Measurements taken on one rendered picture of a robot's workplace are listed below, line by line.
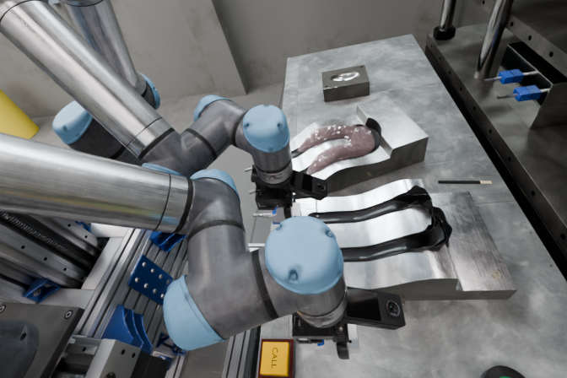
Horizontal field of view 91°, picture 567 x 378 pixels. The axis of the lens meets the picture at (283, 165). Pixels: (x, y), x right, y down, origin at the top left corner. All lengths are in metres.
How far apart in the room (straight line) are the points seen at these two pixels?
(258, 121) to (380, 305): 0.33
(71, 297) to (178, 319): 0.64
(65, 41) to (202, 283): 0.39
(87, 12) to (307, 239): 0.58
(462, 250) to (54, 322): 0.90
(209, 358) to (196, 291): 1.19
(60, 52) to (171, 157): 0.20
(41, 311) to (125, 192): 0.53
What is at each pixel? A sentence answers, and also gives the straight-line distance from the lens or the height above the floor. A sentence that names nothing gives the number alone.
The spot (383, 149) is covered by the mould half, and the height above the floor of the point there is 0.87.
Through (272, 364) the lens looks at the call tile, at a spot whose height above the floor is 0.84.
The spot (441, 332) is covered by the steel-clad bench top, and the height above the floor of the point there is 0.80.
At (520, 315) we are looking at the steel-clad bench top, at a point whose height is 0.80.
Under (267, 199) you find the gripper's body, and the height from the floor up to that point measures 1.08.
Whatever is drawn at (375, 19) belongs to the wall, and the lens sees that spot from 2.93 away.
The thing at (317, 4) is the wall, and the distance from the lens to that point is 2.85.
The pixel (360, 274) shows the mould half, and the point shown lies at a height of 0.88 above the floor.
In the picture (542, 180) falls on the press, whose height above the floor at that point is 0.79.
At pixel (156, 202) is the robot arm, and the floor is 1.33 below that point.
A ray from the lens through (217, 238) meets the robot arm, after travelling 0.34.
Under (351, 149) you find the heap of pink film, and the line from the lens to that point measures 0.91.
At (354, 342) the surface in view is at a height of 0.96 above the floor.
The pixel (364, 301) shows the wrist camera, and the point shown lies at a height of 1.10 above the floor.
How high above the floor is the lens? 1.55
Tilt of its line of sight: 45 degrees down
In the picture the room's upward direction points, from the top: 18 degrees counter-clockwise
